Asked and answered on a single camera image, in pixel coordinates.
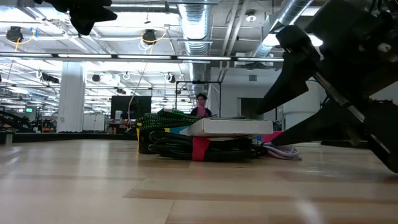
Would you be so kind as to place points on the overhead LED light bar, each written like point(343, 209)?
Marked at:
point(140, 57)

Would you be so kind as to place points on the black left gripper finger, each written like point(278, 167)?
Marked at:
point(88, 18)

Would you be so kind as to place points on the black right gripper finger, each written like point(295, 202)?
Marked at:
point(295, 68)
point(329, 127)

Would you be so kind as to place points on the silver spiral ventilation duct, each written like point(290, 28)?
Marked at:
point(196, 28)
point(292, 11)

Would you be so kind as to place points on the white wipes canister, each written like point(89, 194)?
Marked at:
point(118, 116)

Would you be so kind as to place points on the yellow plastic bin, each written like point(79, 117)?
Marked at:
point(138, 127)

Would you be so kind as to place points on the person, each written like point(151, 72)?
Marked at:
point(201, 107)

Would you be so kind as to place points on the black background monitor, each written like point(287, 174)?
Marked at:
point(130, 107)

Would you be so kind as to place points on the large blue plastic bin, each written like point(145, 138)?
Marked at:
point(178, 130)

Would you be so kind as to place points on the small blue plastic bin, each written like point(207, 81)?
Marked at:
point(257, 139)

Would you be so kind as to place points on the black power adapter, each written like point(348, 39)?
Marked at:
point(143, 144)

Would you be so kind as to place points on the white square pillar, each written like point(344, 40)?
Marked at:
point(71, 99)

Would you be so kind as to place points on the pink small object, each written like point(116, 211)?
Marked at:
point(269, 137)

